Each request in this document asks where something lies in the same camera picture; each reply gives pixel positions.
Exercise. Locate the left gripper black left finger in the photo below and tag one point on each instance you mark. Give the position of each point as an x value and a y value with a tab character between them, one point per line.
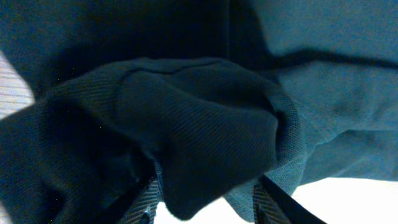
137	206

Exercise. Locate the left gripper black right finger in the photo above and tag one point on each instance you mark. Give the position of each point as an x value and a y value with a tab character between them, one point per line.
271	205

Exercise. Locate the black t-shirt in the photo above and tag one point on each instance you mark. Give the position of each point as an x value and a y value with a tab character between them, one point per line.
209	96

